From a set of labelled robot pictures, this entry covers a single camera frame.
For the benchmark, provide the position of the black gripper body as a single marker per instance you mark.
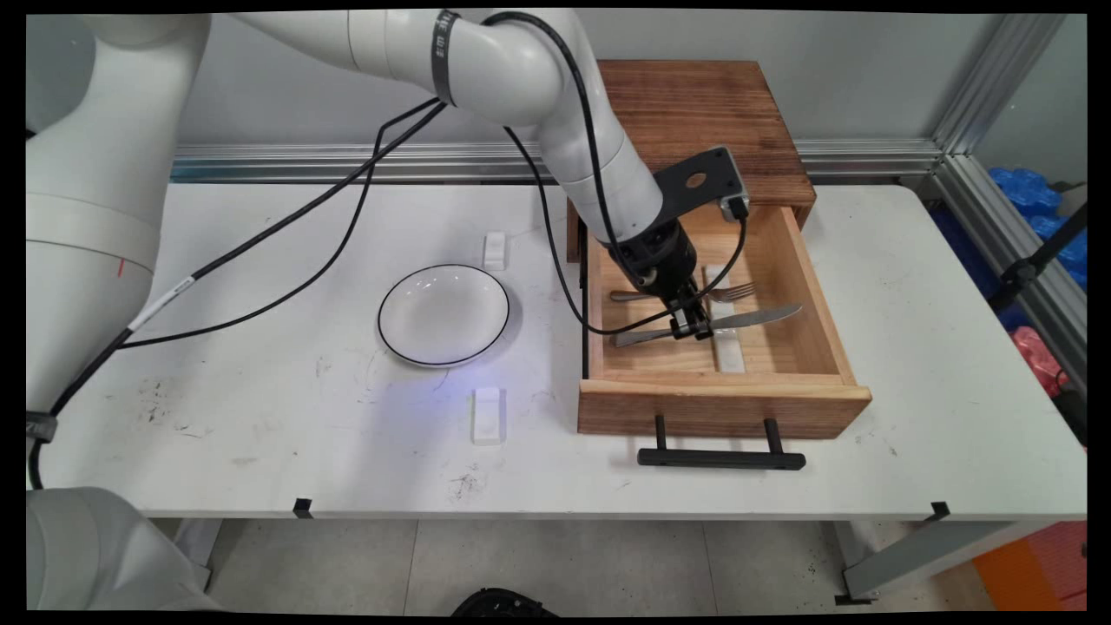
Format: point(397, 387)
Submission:
point(660, 260)

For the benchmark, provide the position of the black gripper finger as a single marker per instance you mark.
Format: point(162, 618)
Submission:
point(702, 308)
point(682, 328)

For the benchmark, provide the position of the silver table knife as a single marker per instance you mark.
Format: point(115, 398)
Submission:
point(755, 317)

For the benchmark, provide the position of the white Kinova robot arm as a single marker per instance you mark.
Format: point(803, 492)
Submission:
point(521, 69)

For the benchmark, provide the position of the silver fork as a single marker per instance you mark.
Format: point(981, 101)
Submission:
point(733, 291)

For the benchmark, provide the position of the long white cutlery rest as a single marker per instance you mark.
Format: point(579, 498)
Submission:
point(729, 356)

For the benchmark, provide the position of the light wooden drawer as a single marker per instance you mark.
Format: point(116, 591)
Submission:
point(720, 408)

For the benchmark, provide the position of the small white cutlery rest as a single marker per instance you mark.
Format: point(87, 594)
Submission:
point(489, 417)
point(495, 250)

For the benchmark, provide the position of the dark wooden cabinet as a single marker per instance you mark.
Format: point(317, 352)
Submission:
point(738, 113)

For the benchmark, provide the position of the white plate with black rim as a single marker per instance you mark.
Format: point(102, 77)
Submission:
point(443, 314)

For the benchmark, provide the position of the black table edge clip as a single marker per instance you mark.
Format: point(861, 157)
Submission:
point(302, 509)
point(939, 511)

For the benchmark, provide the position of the black object on floor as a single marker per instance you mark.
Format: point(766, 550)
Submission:
point(503, 603)

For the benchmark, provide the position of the black tripod stand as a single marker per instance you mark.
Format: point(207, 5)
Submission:
point(1028, 267)

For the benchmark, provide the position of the grey table leg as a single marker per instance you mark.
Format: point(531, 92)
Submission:
point(920, 555)

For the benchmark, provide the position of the red plastic bag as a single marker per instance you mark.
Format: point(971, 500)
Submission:
point(1037, 356)

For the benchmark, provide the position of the blue bubble wrap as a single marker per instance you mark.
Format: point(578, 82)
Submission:
point(1028, 191)

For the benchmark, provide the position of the orange box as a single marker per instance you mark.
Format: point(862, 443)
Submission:
point(1033, 573)

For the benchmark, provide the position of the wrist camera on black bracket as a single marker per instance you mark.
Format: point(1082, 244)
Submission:
point(703, 182)

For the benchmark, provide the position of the side aluminium frame rail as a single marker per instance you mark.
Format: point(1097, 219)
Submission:
point(998, 226)

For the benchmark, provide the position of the horizontal aluminium frame rail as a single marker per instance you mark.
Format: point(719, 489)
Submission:
point(347, 161)

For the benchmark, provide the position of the upright aluminium frame post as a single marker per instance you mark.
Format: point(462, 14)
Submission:
point(998, 82)

